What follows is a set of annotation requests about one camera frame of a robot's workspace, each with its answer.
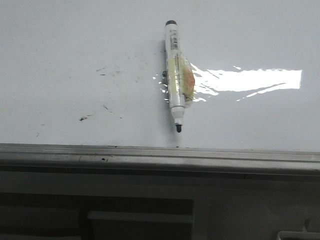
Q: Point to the white whiteboard marker with tape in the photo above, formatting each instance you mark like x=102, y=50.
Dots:
x=179, y=75

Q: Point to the white tray corner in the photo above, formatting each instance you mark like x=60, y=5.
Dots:
x=303, y=234

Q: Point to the white whiteboard with aluminium frame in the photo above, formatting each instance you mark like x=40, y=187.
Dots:
x=83, y=84

